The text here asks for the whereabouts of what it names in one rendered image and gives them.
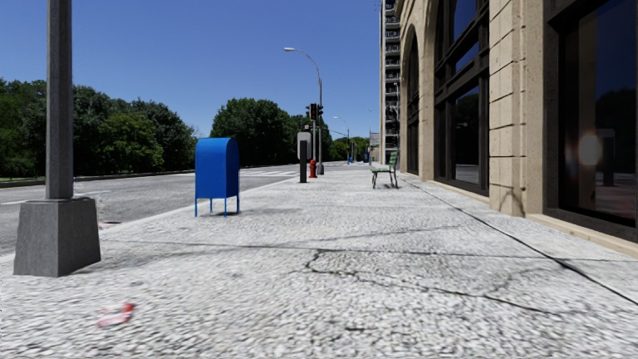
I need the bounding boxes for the white box on a post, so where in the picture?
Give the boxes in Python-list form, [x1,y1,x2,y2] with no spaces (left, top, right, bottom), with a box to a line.
[297,130,312,184]

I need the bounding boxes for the green bench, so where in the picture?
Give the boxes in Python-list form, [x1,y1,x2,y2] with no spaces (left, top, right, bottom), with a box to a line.
[370,150,400,190]

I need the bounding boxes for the pale stone building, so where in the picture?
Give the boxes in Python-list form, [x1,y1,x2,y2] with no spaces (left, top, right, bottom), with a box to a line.
[395,0,638,245]

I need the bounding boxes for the trees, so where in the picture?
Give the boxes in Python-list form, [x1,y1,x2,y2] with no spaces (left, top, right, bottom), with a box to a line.
[209,97,371,168]
[0,77,199,180]

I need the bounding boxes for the grey street lamp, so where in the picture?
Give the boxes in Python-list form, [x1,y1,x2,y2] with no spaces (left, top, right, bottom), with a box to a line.
[283,47,326,176]
[332,116,352,165]

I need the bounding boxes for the red and white litter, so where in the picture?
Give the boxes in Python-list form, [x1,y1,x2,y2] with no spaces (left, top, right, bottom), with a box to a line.
[96,302,136,328]

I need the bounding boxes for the grey pole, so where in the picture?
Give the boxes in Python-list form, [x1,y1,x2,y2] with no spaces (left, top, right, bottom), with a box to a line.
[13,0,102,278]

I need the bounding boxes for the grey balcony tower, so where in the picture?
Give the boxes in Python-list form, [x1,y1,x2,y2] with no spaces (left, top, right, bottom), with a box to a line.
[380,0,403,165]

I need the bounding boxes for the blue letter box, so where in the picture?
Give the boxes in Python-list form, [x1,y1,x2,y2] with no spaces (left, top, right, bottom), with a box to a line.
[194,136,241,219]

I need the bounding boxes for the traffic light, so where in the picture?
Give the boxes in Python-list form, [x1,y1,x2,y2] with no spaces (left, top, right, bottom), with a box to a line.
[305,102,325,163]

